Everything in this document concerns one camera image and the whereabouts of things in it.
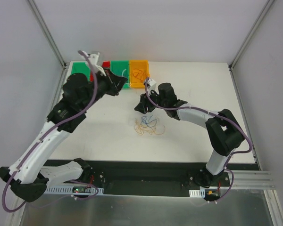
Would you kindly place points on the aluminium frame post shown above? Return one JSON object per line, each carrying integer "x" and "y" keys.
{"x": 257, "y": 23}
{"x": 46, "y": 32}

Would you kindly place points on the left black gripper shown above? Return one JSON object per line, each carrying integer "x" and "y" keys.
{"x": 111, "y": 83}

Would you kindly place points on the right white cable duct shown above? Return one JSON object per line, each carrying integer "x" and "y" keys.
{"x": 197, "y": 193}

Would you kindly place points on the green bin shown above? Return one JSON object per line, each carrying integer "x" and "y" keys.
{"x": 121, "y": 68}
{"x": 81, "y": 67}

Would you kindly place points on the left white cable duct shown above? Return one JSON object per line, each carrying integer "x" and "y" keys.
{"x": 74, "y": 190}

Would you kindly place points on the white cable duct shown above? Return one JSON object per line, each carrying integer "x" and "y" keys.
{"x": 197, "y": 193}
{"x": 74, "y": 190}

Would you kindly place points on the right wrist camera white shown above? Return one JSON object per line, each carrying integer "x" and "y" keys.
{"x": 150, "y": 85}

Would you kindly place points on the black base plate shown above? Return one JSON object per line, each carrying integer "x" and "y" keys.
{"x": 167, "y": 179}

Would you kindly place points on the orange bin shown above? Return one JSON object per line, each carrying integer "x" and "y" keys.
{"x": 139, "y": 72}

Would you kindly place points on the right aluminium frame post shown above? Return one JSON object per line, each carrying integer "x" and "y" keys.
{"x": 257, "y": 23}

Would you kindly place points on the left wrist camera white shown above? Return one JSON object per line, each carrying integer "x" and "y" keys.
{"x": 93, "y": 61}

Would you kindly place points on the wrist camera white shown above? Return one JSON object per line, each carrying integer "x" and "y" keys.
{"x": 93, "y": 61}
{"x": 150, "y": 85}

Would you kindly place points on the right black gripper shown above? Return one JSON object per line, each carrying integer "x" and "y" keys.
{"x": 150, "y": 102}

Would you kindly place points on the left aluminium frame post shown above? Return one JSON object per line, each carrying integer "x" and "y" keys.
{"x": 46, "y": 32}

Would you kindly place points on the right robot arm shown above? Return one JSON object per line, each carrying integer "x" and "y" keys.
{"x": 224, "y": 132}

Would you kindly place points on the red bin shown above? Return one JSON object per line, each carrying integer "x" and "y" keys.
{"x": 105, "y": 64}

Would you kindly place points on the far left green bin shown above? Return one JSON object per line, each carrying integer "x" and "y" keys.
{"x": 81, "y": 67}

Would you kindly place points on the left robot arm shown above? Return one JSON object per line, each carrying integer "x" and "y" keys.
{"x": 27, "y": 178}

